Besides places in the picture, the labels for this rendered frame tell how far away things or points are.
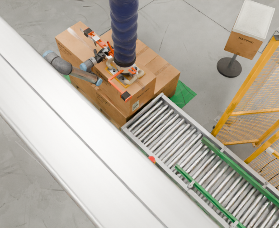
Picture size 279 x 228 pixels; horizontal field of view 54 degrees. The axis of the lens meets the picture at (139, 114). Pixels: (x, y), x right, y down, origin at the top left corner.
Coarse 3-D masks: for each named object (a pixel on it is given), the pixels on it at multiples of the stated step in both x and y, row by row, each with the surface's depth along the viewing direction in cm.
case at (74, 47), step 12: (84, 24) 345; (60, 36) 334; (72, 36) 335; (84, 36) 335; (60, 48) 345; (72, 48) 326; (84, 48) 326; (96, 48) 327; (72, 60) 340; (84, 60) 318
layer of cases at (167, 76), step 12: (108, 36) 390; (144, 48) 382; (144, 60) 372; (156, 60) 373; (156, 72) 363; (168, 72) 364; (84, 84) 368; (156, 84) 354; (168, 84) 362; (96, 96) 362; (156, 96) 359; (108, 108) 357; (120, 108) 335; (120, 120) 351
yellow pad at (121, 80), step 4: (108, 68) 295; (112, 68) 296; (116, 68) 296; (108, 72) 295; (112, 72) 293; (116, 76) 291; (124, 76) 292; (120, 80) 288; (124, 80) 289; (128, 80) 289; (124, 84) 286
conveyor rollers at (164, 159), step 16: (160, 112) 334; (128, 128) 322; (144, 128) 326; (160, 128) 326; (176, 128) 326; (144, 144) 314; (160, 144) 316; (192, 144) 316; (176, 160) 306; (208, 160) 307; (192, 176) 298; (208, 176) 299; (240, 176) 300; (240, 192) 292; (240, 208) 284; (272, 208) 287
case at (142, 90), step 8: (96, 64) 300; (104, 64) 301; (112, 64) 301; (136, 64) 302; (96, 72) 307; (104, 72) 295; (104, 80) 303; (112, 80) 291; (136, 80) 292; (144, 80) 293; (152, 80) 294; (104, 88) 319; (112, 88) 300; (120, 88) 286; (128, 88) 287; (136, 88) 287; (144, 88) 293; (152, 88) 310; (112, 96) 317; (136, 96) 291; (144, 96) 309; (152, 96) 328; (120, 104) 313; (128, 104) 294; (136, 104) 307; (128, 112) 309
